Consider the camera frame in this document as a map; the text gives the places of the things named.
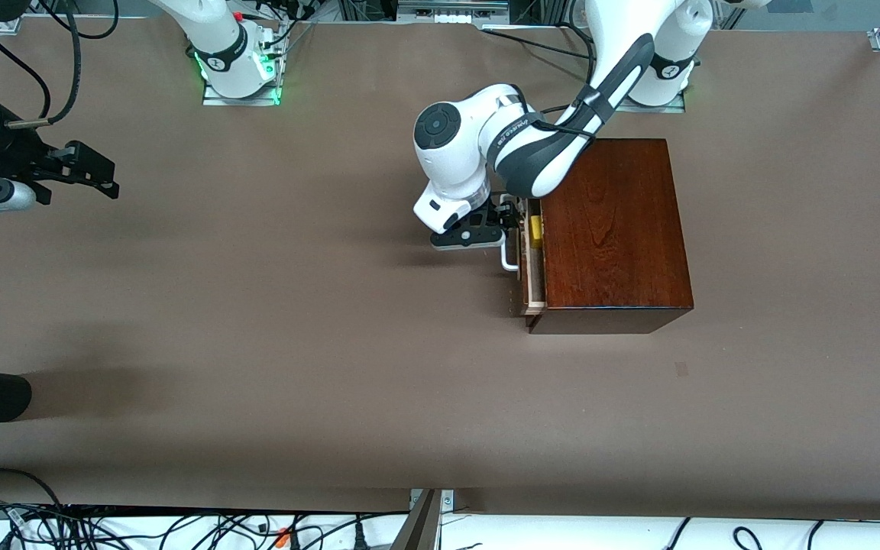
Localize wooden drawer with white handle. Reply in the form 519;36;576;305
501;195;549;318

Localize dark wooden cabinet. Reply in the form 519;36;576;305
526;138;694;335

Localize grey power strip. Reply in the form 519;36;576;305
396;0;511;27

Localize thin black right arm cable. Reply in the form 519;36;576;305
0;18;53;119

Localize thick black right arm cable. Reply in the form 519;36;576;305
47;0;86;125

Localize long black table cable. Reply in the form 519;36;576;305
480;27;595;62

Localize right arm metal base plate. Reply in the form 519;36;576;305
202;73;283;107

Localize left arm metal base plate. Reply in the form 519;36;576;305
614;90;688;115

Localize arched black cable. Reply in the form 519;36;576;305
0;467;66;511

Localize aluminium frame bracket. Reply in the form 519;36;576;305
390;489;456;550

